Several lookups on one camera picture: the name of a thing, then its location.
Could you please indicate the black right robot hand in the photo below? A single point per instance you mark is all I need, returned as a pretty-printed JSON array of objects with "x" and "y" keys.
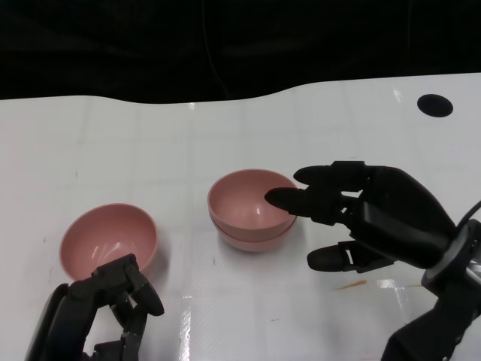
[{"x": 394, "y": 210}]

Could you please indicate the small orange wooden splinter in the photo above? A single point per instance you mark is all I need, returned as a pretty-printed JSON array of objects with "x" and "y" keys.
[{"x": 353, "y": 284}]

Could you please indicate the pink plastic bowl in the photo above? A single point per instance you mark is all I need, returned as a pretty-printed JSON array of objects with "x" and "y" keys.
[
  {"x": 240, "y": 203},
  {"x": 109, "y": 229},
  {"x": 248, "y": 244}
]

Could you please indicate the black backdrop curtain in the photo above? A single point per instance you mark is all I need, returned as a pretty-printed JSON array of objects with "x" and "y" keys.
[{"x": 112, "y": 45}]

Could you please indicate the black round table grommet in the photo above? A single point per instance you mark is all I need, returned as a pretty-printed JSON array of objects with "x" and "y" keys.
[{"x": 434, "y": 106}]

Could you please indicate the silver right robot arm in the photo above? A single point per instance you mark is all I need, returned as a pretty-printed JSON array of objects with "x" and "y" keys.
[{"x": 451, "y": 263}]

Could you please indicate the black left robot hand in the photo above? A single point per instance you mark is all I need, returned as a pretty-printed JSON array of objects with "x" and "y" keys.
[{"x": 75, "y": 308}]

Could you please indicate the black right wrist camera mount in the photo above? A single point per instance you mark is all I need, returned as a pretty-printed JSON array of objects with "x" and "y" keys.
[{"x": 432, "y": 331}]

